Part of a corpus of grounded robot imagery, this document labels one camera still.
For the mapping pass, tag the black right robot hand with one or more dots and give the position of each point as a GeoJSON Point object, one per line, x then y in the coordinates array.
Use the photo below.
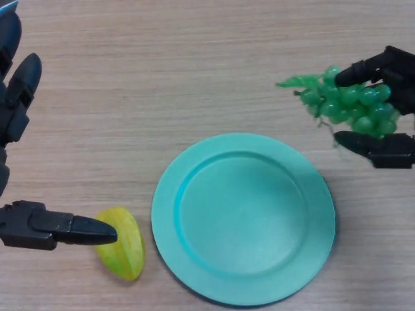
{"type": "Point", "coordinates": [398, 84]}

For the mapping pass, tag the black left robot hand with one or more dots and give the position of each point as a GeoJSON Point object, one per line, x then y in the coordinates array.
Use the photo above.
{"type": "Point", "coordinates": [13, 113]}

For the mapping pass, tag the green grapes bunch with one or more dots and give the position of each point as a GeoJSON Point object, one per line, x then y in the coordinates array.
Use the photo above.
{"type": "Point", "coordinates": [350, 103]}

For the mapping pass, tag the teal round plate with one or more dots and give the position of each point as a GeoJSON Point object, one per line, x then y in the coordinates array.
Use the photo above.
{"type": "Point", "coordinates": [243, 220]}

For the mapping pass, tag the yellow green starfruit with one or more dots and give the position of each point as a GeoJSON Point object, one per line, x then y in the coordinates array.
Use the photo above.
{"type": "Point", "coordinates": [126, 259]}

